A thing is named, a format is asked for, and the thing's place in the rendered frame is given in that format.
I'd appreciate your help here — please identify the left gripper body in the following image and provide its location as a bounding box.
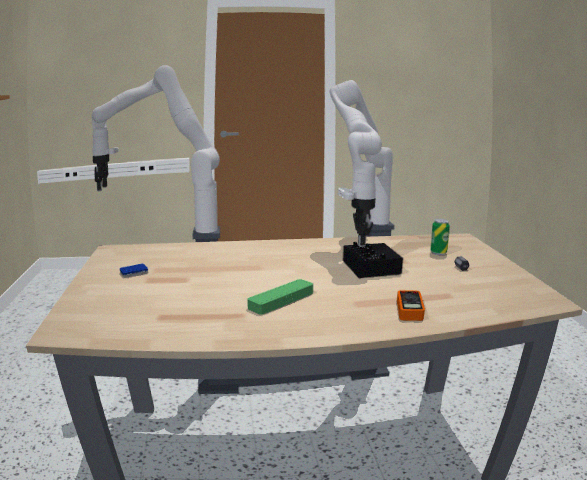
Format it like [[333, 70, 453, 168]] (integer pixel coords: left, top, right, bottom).
[[351, 198, 375, 225]]

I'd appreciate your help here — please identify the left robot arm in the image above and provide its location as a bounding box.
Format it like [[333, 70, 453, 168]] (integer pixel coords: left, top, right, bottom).
[[330, 80, 393, 225]]

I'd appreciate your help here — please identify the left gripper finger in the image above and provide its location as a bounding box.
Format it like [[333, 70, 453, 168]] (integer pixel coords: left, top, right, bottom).
[[353, 212, 359, 243], [358, 214, 373, 247]]

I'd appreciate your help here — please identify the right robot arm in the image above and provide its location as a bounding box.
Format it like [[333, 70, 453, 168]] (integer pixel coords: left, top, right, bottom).
[[92, 65, 220, 233]]

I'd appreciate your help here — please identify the green drink can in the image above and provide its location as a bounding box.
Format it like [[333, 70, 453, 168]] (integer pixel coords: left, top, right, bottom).
[[430, 219, 450, 255]]

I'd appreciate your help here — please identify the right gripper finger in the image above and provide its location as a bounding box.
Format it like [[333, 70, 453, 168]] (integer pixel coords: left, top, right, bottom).
[[102, 162, 109, 187], [94, 167, 105, 192]]

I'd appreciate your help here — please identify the black lighting desk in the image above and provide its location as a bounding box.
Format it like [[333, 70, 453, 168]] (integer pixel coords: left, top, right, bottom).
[[343, 242, 403, 278]]

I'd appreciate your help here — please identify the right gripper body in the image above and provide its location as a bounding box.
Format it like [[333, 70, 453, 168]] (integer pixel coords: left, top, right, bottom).
[[93, 154, 109, 174]]

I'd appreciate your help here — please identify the orange digital multimeter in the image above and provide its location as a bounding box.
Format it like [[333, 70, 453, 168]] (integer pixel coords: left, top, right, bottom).
[[397, 290, 425, 321]]

